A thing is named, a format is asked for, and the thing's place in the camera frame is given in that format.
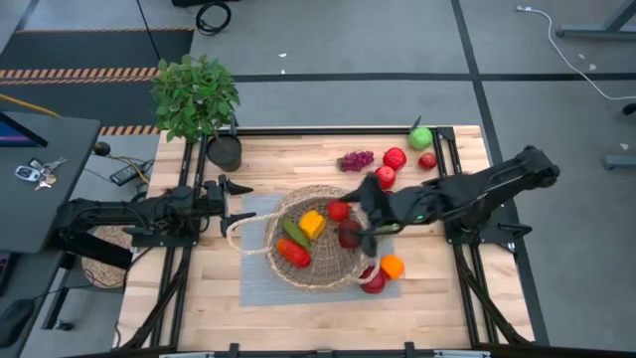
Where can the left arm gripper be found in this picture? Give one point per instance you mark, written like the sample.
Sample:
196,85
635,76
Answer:
214,199

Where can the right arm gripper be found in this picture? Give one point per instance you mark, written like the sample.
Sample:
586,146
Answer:
378,204

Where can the small dark red fruit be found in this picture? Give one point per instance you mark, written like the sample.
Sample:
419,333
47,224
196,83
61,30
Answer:
349,234

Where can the red tomato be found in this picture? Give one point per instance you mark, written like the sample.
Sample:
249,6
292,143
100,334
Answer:
338,210

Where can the yellow bell pepper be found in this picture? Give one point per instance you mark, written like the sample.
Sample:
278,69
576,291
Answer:
312,225

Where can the orange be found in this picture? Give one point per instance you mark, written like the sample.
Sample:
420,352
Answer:
392,267

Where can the woven wicker basket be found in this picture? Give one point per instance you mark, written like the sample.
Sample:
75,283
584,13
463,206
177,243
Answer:
323,271

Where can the green cucumber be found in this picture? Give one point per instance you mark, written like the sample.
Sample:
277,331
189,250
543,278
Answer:
295,232

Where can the crimson red apple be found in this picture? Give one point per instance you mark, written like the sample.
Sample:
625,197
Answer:
373,285

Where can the long red pepper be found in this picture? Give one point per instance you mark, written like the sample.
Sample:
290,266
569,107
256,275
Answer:
294,253

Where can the small red apple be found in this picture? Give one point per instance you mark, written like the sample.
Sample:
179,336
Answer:
427,161

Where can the green apple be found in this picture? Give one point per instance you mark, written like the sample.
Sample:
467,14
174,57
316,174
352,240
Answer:
421,138

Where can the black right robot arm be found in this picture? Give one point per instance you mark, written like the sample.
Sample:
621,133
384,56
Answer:
472,191

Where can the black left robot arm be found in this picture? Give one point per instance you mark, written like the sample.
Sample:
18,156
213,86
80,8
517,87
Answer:
99,213

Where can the purple grape bunch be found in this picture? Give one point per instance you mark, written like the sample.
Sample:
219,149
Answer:
357,161

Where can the grey woven placemat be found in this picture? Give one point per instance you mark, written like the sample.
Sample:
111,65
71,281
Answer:
258,288

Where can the black power adapter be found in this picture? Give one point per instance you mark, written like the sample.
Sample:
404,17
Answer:
126,173

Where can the potted green plant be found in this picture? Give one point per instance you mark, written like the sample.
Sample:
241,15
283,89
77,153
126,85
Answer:
194,94

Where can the black round knob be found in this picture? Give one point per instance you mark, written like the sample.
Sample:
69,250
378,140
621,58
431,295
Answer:
102,148

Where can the round woven mat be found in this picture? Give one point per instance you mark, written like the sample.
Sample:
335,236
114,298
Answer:
102,273

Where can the dark grey desk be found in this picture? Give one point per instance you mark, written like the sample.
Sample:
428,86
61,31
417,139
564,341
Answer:
40,214

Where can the black hazard-striped floor mat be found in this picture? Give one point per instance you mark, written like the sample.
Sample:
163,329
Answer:
99,50

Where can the key bunch with fob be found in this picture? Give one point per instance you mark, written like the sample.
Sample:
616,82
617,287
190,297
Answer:
27,173

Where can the computer monitor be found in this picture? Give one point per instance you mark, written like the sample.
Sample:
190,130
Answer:
15,136

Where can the black computer mouse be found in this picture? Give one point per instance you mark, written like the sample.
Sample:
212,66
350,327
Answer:
15,318

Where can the grey metal furniture foot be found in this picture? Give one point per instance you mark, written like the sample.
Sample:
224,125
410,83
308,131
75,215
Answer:
618,162

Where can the black caster wheel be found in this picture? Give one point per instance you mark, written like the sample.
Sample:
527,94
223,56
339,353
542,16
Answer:
630,109

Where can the grey metal table base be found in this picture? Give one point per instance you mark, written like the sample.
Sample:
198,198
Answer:
596,32

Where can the black aluminium table frame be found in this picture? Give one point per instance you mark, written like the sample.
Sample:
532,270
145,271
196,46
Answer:
348,131

